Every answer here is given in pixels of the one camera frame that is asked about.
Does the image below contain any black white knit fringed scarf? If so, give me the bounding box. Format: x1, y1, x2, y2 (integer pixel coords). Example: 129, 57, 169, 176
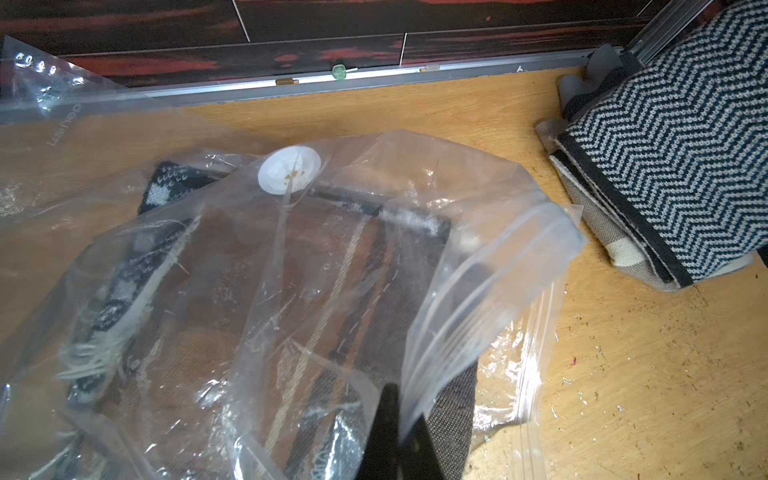
53, 160, 220, 409

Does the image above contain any clear plastic vacuum bag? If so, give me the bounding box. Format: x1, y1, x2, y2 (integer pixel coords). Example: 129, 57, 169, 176
1, 38, 585, 479

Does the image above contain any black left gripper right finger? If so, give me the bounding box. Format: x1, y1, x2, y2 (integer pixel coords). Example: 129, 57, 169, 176
398, 415, 445, 480

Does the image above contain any brown plaid scarf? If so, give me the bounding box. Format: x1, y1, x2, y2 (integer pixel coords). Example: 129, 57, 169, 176
114, 189, 452, 479

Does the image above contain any dark blue grey plaid scarf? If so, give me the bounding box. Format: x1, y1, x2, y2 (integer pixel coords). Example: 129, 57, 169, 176
557, 45, 643, 121

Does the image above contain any aluminium corner frame post right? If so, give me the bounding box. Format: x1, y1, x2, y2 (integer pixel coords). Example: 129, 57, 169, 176
625, 0, 712, 64

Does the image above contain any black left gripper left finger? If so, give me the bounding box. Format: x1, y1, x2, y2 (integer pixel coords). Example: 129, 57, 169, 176
356, 383, 400, 480

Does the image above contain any black white herringbone scarf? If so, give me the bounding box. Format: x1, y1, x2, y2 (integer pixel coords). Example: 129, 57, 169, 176
537, 1, 767, 291

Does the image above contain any beige striped scarf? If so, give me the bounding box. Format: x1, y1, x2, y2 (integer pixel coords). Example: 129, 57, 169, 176
536, 105, 767, 291

